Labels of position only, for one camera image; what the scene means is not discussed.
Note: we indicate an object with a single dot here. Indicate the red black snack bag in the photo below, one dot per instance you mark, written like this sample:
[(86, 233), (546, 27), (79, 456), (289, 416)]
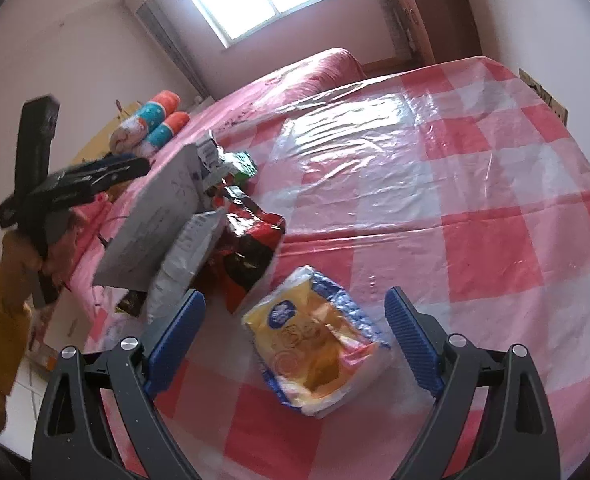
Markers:
[(247, 250)]

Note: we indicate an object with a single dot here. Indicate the person's left hand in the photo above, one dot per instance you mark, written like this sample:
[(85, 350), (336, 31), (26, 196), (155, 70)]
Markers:
[(15, 267)]

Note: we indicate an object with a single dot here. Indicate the small white carton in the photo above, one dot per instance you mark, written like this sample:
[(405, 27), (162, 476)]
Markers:
[(207, 152)]

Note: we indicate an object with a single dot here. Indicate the grey curtain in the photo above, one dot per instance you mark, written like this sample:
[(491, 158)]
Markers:
[(167, 40)]

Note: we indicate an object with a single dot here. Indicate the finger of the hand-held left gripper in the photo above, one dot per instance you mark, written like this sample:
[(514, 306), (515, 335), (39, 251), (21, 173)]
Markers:
[(122, 168)]

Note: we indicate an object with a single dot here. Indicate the flat cardboard box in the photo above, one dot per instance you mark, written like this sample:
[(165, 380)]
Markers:
[(62, 320)]

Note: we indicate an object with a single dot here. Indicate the pink bedsheet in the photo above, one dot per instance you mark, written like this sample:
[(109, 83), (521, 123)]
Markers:
[(275, 80)]

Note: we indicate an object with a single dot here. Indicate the grey cardboard box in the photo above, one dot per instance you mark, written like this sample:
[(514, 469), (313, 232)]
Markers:
[(147, 225)]

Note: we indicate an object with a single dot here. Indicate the yellow wooden headboard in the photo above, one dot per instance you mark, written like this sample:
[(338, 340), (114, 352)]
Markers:
[(100, 142)]

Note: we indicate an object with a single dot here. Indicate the white plastic mailer bag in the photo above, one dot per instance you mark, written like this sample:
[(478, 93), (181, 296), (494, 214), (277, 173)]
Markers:
[(185, 260)]

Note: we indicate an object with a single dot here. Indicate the yellow blue tissue pack wrapper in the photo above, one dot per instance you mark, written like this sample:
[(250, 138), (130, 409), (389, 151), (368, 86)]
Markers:
[(317, 345)]

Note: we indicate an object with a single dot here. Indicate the brown wooden cabinet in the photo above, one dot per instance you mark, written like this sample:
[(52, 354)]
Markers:
[(407, 15)]

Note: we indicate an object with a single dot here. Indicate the green white snack bag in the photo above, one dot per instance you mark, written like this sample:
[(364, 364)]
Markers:
[(237, 165)]

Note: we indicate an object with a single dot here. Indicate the floral rolled blanket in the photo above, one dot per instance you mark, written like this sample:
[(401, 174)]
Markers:
[(127, 135)]

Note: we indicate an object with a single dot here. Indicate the teal orange rolled blanket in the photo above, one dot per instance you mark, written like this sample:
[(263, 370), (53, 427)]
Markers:
[(167, 130), (157, 110)]

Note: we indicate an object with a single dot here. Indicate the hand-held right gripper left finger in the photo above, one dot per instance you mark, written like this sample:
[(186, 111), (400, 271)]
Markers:
[(180, 330)]

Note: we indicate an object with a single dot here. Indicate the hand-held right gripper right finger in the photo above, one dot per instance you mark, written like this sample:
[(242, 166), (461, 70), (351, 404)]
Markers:
[(410, 340)]

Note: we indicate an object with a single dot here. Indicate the red white checkered plastic sheet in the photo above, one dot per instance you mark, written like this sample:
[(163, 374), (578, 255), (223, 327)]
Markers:
[(450, 185)]

